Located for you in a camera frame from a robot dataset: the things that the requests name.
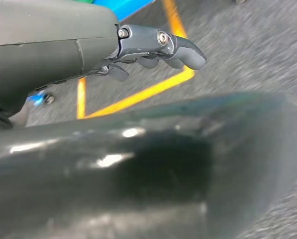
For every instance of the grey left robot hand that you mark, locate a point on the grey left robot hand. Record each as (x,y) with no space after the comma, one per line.
(51,39)

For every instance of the green plastic crate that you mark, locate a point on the green plastic crate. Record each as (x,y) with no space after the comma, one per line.
(83,1)

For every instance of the yellow floor tape square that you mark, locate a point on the yellow floor tape square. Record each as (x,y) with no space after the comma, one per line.
(138,95)

